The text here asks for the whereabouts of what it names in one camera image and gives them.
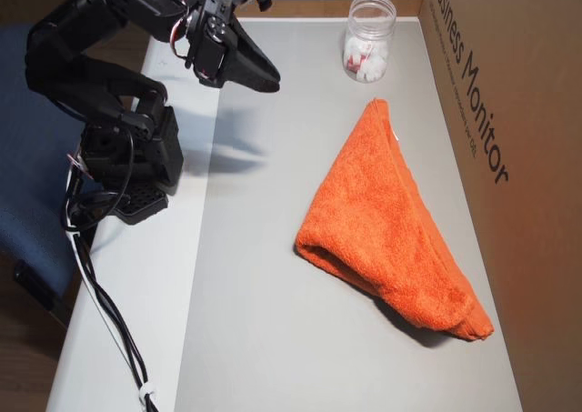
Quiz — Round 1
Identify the white cable tie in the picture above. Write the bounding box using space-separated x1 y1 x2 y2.
137 374 160 397

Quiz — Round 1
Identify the orange terry towel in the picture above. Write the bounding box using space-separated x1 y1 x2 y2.
293 96 496 342

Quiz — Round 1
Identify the brown cardboard monitor box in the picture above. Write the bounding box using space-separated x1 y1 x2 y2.
417 0 582 412

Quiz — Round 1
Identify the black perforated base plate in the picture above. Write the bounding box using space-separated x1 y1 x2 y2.
115 185 170 226

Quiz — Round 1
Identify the clear plastic jar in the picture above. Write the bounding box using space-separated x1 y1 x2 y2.
341 0 397 84

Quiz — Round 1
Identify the red white eraser wrapper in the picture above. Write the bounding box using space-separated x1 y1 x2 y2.
344 42 370 73

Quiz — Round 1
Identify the grey desk mat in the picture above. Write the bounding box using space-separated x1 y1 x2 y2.
168 16 524 412

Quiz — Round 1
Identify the black power cable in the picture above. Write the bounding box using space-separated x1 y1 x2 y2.
67 188 154 412
67 188 160 412

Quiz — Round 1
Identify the white cable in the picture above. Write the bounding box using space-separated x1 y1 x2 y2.
63 166 151 386

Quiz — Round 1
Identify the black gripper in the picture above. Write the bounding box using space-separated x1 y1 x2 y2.
184 0 282 95

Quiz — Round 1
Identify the blue office chair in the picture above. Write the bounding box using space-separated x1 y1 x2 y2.
0 24 106 329

